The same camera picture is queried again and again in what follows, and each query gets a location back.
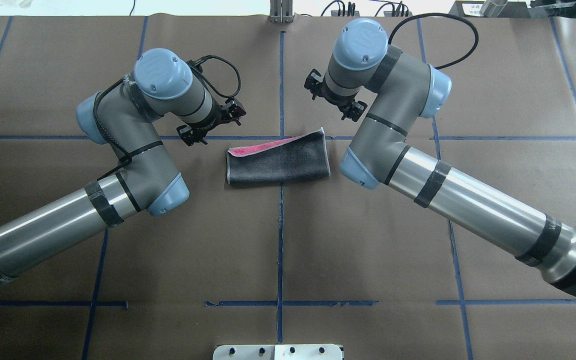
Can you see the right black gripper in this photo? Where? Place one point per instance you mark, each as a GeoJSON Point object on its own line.
{"type": "Point", "coordinates": [334, 96]}

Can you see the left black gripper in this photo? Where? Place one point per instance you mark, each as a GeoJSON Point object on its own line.
{"type": "Point", "coordinates": [211, 123]}

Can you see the pink towel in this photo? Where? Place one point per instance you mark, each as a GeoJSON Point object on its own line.
{"type": "Point", "coordinates": [295, 159]}

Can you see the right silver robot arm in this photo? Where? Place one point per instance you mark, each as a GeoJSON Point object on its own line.
{"type": "Point", "coordinates": [372, 80]}

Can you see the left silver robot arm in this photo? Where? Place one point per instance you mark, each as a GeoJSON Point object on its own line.
{"type": "Point", "coordinates": [79, 152]}

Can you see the black tray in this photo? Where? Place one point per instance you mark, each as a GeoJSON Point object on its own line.
{"type": "Point", "coordinates": [469, 9]}

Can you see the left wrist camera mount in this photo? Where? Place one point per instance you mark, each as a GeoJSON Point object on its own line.
{"type": "Point", "coordinates": [196, 65]}

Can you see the aluminium frame post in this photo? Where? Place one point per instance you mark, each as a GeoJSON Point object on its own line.
{"type": "Point", "coordinates": [281, 11]}

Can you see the white pedestal column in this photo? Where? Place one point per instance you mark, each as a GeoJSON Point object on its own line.
{"type": "Point", "coordinates": [316, 351]}

